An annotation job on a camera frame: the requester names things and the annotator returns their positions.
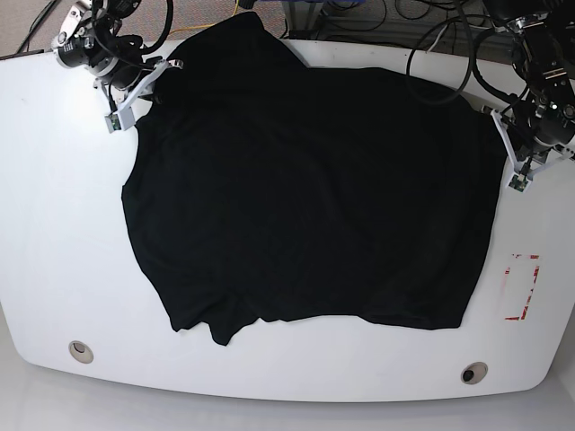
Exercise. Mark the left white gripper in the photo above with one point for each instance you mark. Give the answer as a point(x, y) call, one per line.
point(530, 151)

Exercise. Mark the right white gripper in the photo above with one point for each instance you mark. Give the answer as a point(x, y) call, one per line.
point(123, 84)

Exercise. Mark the black t-shirt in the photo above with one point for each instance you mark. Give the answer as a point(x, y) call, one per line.
point(264, 189)

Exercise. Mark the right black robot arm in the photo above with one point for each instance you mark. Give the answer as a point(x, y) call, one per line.
point(90, 33)

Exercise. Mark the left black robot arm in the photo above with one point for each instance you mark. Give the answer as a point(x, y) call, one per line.
point(542, 35)

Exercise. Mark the red tape rectangle marking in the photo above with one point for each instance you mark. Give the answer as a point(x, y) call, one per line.
point(518, 286)

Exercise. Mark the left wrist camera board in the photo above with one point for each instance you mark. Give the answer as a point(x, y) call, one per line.
point(519, 182)

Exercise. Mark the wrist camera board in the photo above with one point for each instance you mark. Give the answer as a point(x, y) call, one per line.
point(519, 182)
point(112, 122)

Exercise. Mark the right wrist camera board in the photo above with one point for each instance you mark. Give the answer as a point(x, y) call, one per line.
point(112, 122)

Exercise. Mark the right table cable grommet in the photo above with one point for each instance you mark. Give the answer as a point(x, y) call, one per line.
point(474, 373)

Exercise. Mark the table cable grommet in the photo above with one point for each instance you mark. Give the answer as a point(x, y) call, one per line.
point(80, 352)
point(474, 373)

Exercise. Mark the left table cable grommet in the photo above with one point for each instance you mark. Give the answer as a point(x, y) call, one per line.
point(80, 352)

